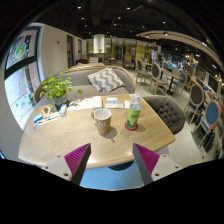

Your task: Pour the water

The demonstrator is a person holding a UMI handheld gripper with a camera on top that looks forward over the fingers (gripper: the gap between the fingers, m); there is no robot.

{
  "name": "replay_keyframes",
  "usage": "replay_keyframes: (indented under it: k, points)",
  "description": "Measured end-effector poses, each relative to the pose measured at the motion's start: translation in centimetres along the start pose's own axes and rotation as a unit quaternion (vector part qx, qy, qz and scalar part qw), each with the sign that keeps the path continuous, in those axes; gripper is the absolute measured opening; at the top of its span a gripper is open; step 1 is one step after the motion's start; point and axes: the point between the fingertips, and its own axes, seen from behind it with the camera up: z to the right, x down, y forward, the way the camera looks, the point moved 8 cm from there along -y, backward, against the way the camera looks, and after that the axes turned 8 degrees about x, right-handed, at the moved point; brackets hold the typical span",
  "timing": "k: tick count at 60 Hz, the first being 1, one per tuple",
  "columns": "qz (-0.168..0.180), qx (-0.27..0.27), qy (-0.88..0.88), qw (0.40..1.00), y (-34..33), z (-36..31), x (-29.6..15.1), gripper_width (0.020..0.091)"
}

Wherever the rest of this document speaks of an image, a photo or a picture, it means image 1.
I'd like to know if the blue and white card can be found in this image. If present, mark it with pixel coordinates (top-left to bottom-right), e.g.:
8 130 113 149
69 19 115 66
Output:
32 112 44 124

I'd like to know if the decorated window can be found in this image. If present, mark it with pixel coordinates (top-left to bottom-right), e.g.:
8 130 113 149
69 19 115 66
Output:
3 26 46 131

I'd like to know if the dark tufted armchair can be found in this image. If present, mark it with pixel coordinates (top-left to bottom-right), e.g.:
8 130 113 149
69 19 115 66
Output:
142 95 186 135

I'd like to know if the green potted plant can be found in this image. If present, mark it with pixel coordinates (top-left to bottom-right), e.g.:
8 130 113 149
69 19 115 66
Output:
39 72 84 111

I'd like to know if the brown paper cup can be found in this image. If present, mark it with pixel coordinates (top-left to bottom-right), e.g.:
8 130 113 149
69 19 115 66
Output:
90 107 113 135

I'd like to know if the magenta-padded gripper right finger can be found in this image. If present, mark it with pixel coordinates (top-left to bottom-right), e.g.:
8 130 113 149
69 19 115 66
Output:
132 143 183 185

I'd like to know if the flat round red coaster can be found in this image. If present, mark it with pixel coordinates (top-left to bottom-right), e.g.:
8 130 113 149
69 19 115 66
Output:
124 120 139 132

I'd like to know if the grey white chevron cushion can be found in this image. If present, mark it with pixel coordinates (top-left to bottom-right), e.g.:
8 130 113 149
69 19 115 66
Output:
87 67 126 93

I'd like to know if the small blue white box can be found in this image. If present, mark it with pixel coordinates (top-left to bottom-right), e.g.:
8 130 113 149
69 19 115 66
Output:
58 103 68 118

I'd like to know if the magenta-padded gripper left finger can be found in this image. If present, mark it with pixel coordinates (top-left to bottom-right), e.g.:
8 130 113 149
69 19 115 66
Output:
41 143 92 185

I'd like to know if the grey curved sofa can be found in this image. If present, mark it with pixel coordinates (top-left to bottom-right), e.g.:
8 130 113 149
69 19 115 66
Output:
33 63 137 108

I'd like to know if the small white blue packet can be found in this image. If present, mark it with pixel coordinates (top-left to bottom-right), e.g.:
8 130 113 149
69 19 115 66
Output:
105 97 119 105

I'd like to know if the white tube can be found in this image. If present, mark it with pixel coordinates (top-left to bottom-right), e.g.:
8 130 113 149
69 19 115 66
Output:
36 114 62 126

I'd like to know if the group of ceiling lights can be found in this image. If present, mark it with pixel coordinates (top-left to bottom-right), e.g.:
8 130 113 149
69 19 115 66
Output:
76 3 208 46

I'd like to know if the clear bottle with green label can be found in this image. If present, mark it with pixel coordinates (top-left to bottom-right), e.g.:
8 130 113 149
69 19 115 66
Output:
126 94 142 130

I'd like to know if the group of dining chairs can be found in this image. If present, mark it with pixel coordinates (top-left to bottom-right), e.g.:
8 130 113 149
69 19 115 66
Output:
133 56 224 158

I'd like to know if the long white carton box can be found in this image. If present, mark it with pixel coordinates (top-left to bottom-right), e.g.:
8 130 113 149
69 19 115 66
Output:
91 95 103 111

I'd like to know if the brown kraft card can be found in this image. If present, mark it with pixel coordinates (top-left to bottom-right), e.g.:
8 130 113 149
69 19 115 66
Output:
41 103 58 119

